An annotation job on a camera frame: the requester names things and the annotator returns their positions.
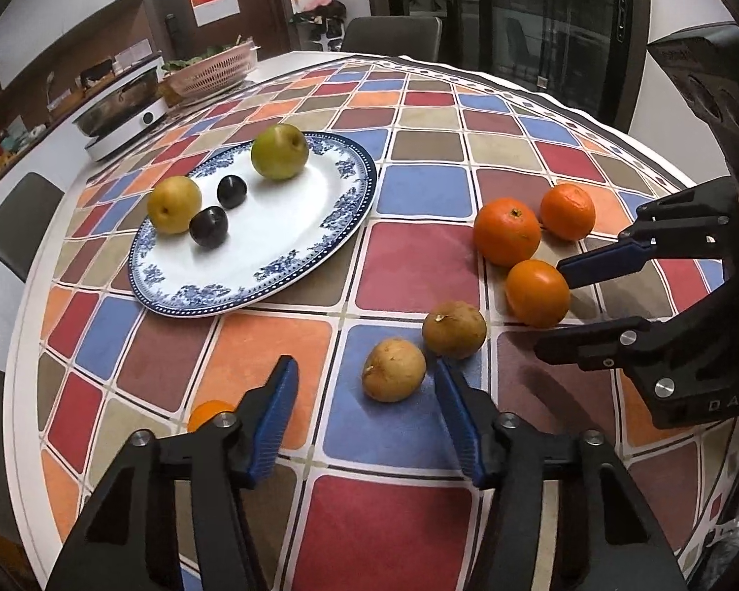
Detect green leafy vegetables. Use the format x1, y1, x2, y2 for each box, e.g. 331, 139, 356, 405
161, 44, 235, 73

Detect large orange tangerine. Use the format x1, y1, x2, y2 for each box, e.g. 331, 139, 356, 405
472, 197, 542, 268

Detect far right grey chair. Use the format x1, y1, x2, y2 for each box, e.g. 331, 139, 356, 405
341, 16, 441, 62

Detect blue white porcelain plate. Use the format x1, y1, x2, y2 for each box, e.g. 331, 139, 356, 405
128, 131, 377, 319

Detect brown kiwi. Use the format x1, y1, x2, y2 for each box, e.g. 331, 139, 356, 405
362, 337, 427, 403
422, 300, 487, 360

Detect lone orange tangerine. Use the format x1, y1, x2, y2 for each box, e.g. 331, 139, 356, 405
186, 400, 235, 432

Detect steel wok pan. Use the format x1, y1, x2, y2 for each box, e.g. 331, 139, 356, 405
74, 69, 159, 137

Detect white induction cooker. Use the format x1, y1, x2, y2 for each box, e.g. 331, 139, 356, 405
85, 98, 169, 162

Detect colourful checkered tablecloth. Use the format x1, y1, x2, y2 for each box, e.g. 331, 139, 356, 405
14, 58, 739, 590

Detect pink vegetable basket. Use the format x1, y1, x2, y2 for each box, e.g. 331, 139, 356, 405
161, 39, 257, 99

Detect grey chair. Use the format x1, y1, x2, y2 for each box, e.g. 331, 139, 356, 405
0, 172, 64, 283
341, 16, 441, 62

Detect green apple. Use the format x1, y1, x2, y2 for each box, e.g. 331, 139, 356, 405
251, 124, 309, 182

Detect dark plum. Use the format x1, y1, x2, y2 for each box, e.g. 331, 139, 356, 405
189, 205, 229, 250
217, 175, 248, 209

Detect yellow pear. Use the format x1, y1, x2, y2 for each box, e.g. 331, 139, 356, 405
146, 176, 202, 235

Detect far left grey chair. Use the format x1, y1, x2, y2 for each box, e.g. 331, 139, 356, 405
0, 172, 64, 283

